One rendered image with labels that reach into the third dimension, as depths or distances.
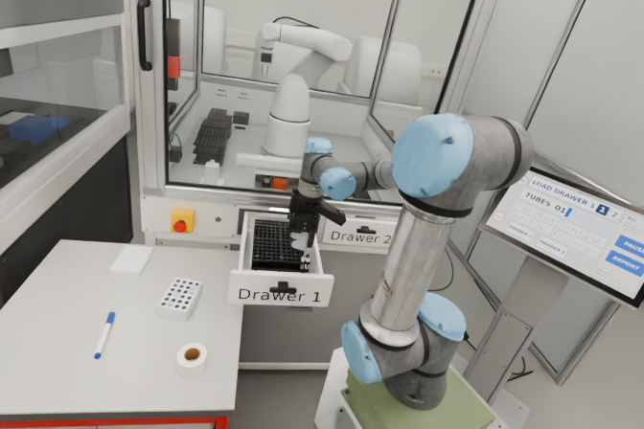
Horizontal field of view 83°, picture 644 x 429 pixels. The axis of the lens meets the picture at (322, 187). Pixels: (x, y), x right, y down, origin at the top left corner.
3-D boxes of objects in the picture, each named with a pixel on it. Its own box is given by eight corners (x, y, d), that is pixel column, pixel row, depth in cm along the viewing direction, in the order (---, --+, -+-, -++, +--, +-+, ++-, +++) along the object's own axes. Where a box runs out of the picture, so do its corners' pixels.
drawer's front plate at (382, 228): (394, 248, 142) (402, 224, 137) (322, 242, 136) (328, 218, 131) (393, 245, 143) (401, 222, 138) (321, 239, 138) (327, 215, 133)
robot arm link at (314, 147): (313, 147, 89) (301, 135, 96) (306, 187, 94) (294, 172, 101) (341, 147, 93) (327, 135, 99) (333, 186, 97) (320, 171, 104)
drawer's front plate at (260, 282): (327, 306, 108) (334, 279, 103) (227, 303, 102) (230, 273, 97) (327, 303, 109) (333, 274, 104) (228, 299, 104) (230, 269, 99)
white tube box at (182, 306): (186, 322, 101) (186, 311, 100) (156, 316, 101) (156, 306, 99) (202, 291, 112) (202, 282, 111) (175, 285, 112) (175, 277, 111)
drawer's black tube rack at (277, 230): (307, 279, 114) (310, 262, 112) (250, 276, 111) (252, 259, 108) (301, 237, 134) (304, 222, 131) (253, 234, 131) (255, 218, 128)
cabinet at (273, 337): (370, 378, 181) (416, 251, 146) (150, 379, 162) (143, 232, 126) (338, 258, 265) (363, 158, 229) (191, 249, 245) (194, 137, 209)
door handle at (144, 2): (148, 75, 98) (145, -3, 90) (137, 73, 98) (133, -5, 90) (152, 71, 103) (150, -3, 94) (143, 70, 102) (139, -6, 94)
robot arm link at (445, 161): (419, 380, 75) (537, 132, 49) (356, 402, 68) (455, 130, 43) (387, 333, 84) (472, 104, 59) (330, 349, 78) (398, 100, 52)
